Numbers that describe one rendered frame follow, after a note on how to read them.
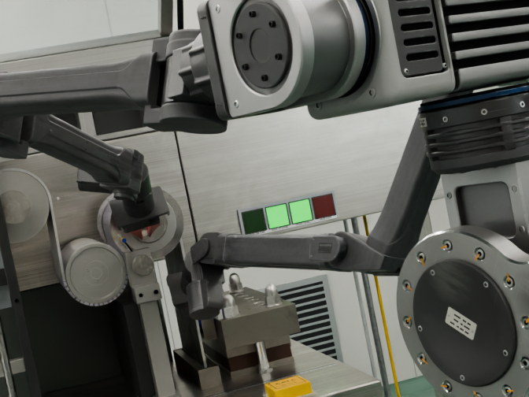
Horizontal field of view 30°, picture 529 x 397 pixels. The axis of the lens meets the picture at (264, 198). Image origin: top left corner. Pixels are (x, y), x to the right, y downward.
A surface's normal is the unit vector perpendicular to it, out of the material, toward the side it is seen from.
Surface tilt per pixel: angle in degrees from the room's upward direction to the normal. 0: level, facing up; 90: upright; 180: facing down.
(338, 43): 107
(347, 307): 90
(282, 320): 90
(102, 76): 71
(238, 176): 90
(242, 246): 67
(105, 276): 90
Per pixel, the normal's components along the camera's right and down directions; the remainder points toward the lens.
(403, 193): -0.77, -0.15
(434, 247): -0.78, 0.18
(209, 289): 0.59, -0.39
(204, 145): 0.27, 0.00
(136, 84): -0.50, -0.19
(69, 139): 0.94, 0.04
